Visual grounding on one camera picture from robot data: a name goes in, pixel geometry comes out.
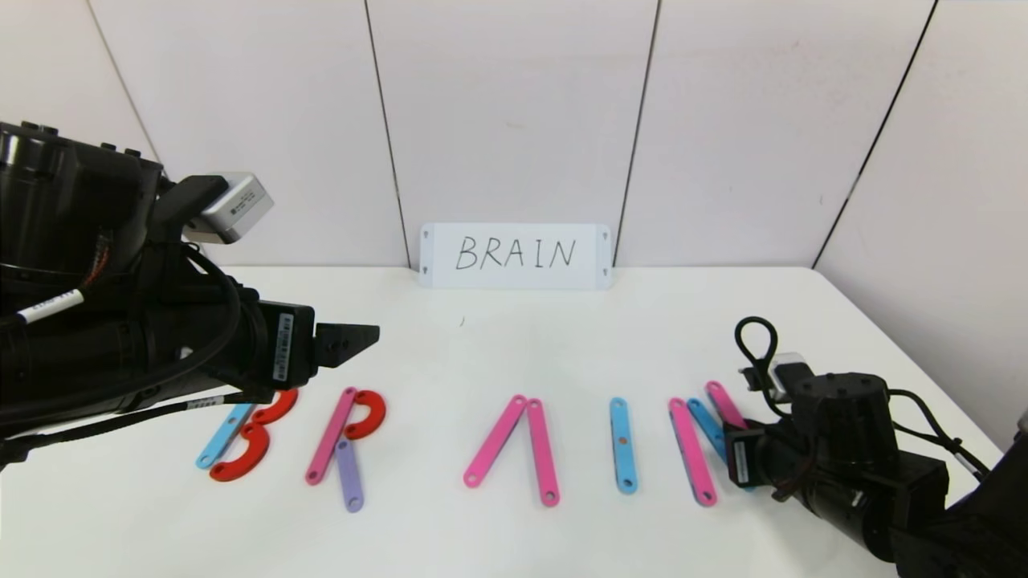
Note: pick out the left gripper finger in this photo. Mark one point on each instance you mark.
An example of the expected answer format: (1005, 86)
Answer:
(341, 341)

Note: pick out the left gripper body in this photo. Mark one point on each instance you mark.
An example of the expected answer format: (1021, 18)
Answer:
(286, 346)

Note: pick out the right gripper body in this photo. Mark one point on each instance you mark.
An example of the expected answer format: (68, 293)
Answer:
(741, 457)

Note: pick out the short blue bar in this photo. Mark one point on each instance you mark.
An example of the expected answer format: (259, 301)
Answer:
(707, 425)

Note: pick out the pink bar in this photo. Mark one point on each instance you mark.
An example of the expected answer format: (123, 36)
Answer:
(495, 441)
(331, 437)
(725, 404)
(543, 453)
(691, 449)

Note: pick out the small red arc piece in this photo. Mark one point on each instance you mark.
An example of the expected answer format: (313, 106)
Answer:
(376, 413)

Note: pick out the short purple bar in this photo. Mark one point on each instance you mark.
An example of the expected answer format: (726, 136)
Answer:
(350, 482)

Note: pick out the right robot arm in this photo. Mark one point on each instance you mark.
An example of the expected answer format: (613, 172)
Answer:
(883, 474)

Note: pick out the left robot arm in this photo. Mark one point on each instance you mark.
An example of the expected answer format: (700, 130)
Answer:
(64, 289)

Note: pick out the white BRAIN sign card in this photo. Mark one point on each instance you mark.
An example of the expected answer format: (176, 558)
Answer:
(514, 277)

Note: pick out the large red arc piece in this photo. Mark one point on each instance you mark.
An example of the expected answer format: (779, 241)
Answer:
(255, 457)
(281, 404)

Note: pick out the long blue bar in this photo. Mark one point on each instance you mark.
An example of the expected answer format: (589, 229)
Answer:
(221, 440)
(623, 464)

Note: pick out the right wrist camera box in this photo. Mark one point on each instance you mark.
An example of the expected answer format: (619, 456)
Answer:
(783, 373)

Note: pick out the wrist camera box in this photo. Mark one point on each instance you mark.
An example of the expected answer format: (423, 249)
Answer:
(783, 373)
(237, 205)

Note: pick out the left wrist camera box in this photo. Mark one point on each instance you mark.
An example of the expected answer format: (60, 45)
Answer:
(237, 205)

